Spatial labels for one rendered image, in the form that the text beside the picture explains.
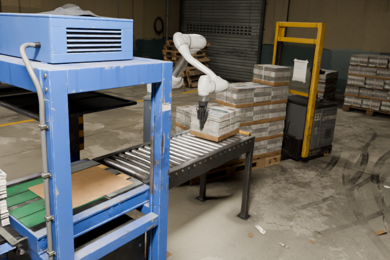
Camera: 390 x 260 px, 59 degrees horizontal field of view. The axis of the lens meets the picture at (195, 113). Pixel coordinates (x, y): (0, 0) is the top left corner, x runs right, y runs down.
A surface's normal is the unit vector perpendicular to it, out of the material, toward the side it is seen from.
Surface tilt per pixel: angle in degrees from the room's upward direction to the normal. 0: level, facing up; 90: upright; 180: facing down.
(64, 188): 90
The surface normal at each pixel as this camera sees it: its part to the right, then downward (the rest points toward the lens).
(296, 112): -0.83, 0.10
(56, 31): 0.78, 0.19
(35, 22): -0.62, 0.16
